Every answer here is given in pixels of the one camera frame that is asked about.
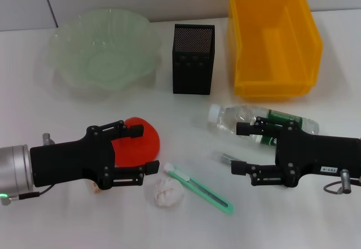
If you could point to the grey marker pen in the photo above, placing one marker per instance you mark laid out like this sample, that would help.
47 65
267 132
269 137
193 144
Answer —
224 157

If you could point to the clear green-label water bottle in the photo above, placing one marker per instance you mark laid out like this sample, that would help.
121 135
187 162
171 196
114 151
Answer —
225 119

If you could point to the red-orange fruit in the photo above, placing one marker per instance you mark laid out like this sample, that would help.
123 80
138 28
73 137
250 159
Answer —
141 150

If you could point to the green utility knife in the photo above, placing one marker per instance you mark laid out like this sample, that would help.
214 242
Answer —
197 187

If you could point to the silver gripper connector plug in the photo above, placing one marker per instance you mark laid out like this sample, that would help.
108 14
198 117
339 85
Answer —
47 139
346 181

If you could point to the yellow plastic bin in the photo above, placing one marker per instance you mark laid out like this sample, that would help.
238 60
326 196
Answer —
282 48

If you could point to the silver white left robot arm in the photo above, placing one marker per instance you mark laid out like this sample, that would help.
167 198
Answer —
14 167

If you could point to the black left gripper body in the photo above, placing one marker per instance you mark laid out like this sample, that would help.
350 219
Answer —
65 161

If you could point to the white paper ball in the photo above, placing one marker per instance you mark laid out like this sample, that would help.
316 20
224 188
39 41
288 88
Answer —
167 191

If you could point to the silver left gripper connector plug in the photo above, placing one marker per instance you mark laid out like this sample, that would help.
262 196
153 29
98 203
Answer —
47 139

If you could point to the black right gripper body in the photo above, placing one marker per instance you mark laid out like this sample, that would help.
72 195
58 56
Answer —
324 156

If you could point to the pale green glass fruit plate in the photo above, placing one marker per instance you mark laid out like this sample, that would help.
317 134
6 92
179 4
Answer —
98 48

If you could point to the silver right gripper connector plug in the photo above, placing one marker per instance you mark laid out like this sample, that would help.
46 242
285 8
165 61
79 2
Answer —
346 181

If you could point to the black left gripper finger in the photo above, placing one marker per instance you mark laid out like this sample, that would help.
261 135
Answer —
132 130
150 167

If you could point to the black mesh pen holder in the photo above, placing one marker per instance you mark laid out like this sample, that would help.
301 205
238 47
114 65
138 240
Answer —
193 62

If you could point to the beige eraser with barcode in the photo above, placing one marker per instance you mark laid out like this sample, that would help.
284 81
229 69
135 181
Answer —
96 188

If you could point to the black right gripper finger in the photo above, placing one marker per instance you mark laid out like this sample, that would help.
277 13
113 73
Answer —
239 168
244 129

